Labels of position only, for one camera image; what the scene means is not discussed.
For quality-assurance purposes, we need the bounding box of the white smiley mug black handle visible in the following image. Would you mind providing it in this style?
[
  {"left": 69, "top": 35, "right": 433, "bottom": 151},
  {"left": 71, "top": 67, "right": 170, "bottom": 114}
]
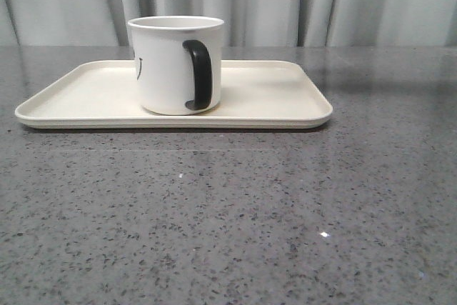
[{"left": 128, "top": 16, "right": 224, "bottom": 115}]

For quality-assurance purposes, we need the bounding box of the cream rectangular plastic tray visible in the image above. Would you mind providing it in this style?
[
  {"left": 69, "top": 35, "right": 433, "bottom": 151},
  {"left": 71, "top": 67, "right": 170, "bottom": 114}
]
[{"left": 15, "top": 60, "right": 333, "bottom": 129}]

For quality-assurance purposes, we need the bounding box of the light grey pleated curtain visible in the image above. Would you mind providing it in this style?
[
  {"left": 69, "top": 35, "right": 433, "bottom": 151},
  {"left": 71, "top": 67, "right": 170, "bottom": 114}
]
[{"left": 1, "top": 0, "right": 456, "bottom": 47}]

